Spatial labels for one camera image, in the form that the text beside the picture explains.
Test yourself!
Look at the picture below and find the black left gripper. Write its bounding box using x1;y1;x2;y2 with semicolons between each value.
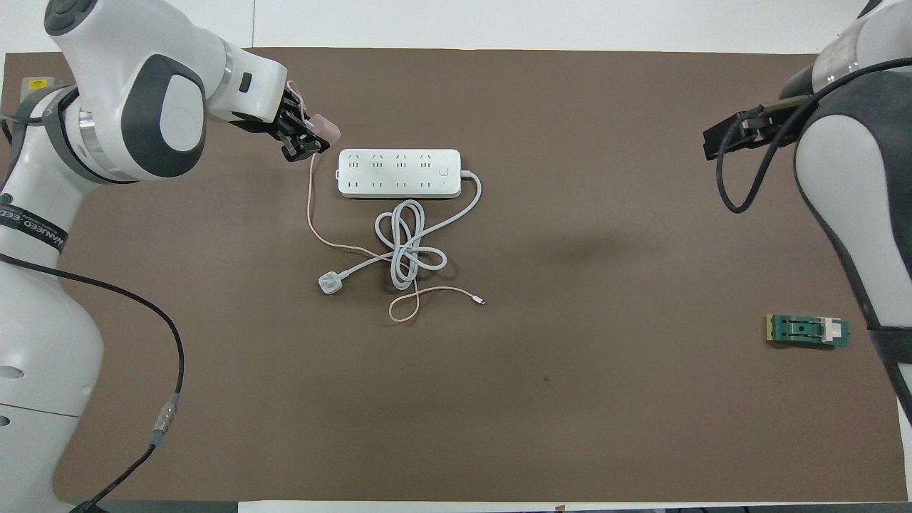
274;87;331;164

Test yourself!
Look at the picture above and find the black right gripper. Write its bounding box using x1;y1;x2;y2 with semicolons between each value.
703;98;807;162

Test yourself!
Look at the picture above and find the pink charging cable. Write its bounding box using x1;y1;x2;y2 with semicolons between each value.
286;81;487;323

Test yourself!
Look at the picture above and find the white power strip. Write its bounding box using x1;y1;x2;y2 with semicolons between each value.
337;148;462;199

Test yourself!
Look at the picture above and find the green connector block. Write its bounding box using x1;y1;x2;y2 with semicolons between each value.
766;313;851;351

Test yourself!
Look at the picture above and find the brown table mat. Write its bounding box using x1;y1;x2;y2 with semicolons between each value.
0;48;907;503

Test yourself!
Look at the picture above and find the white power cord with plug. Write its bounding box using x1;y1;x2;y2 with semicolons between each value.
317;170;483;296

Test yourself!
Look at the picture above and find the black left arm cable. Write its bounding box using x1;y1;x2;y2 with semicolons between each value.
0;253;185;513

